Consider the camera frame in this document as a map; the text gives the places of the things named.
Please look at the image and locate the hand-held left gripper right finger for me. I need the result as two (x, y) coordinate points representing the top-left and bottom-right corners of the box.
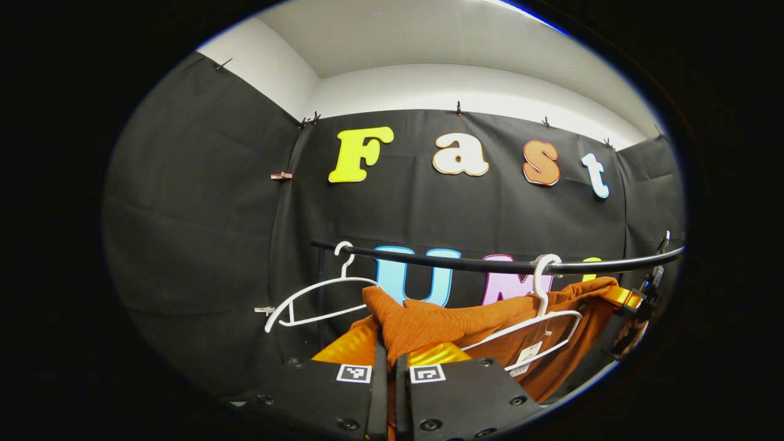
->
(394, 342), (543, 441)

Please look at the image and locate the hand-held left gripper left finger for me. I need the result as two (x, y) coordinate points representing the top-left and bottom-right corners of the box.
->
(227, 315), (389, 441)

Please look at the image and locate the orange knit jacket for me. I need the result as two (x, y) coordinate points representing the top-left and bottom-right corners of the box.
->
(361, 277), (620, 441)

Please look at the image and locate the white clothes hanger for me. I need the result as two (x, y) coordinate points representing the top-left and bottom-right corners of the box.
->
(265, 241), (383, 333)
(459, 254), (584, 373)

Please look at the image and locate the black clothes rack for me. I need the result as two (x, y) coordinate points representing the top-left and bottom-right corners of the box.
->
(311, 240), (685, 353)

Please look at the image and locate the white paper tag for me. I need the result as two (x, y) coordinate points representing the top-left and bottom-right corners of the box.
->
(508, 341), (544, 377)

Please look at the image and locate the row of black cloth clips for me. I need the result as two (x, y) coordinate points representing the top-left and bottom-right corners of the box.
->
(214, 58), (665, 151)

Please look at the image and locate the black backdrop cloth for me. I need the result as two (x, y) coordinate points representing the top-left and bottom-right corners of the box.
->
(103, 52), (685, 405)

